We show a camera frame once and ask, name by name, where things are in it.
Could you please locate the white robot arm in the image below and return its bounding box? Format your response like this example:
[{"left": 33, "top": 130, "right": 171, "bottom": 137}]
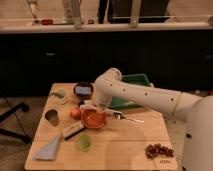
[{"left": 94, "top": 68, "right": 213, "bottom": 171}]

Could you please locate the red bowl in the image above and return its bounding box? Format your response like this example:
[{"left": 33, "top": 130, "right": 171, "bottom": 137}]
[{"left": 81, "top": 109, "right": 107, "bottom": 129}]

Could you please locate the dark bowl with blue sponge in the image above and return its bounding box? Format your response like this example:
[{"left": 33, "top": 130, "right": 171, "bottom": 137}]
[{"left": 73, "top": 82, "right": 93, "bottom": 100}]

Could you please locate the wooden brush with black bristles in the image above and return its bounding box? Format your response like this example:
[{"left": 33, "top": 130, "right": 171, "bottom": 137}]
[{"left": 62, "top": 121, "right": 85, "bottom": 140}]

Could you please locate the orange fruit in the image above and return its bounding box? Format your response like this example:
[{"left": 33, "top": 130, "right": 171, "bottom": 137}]
[{"left": 70, "top": 108, "right": 82, "bottom": 120}]

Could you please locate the pale green pear toy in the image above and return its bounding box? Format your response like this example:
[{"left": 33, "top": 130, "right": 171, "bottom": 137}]
[{"left": 50, "top": 89, "right": 66, "bottom": 99}]

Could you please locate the green cutting board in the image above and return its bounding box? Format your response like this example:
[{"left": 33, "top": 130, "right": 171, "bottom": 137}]
[{"left": 110, "top": 74, "right": 153, "bottom": 110}]

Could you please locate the light green cup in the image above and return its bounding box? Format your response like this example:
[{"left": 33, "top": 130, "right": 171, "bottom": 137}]
[{"left": 76, "top": 134, "right": 91, "bottom": 151}]

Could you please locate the grey folded cloth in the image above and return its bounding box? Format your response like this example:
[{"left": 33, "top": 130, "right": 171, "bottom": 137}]
[{"left": 33, "top": 135, "right": 60, "bottom": 160}]

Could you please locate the black chair base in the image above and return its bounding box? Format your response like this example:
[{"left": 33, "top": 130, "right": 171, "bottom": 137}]
[{"left": 0, "top": 96, "right": 33, "bottom": 144}]

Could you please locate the bunch of dark grapes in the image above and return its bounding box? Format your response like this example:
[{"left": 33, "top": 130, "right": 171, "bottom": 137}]
[{"left": 145, "top": 143, "right": 174, "bottom": 159}]

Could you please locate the silver spoon with black handle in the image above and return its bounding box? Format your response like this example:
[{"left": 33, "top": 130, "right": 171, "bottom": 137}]
[{"left": 106, "top": 110, "right": 145, "bottom": 124}]

